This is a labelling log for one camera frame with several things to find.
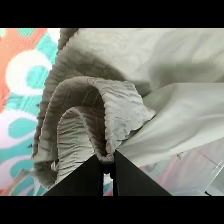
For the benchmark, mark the beige pants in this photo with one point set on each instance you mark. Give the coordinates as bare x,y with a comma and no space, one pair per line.
140,76

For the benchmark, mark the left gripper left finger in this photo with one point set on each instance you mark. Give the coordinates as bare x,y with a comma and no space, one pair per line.
83,181

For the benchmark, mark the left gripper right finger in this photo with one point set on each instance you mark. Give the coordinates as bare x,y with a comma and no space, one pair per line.
133,180

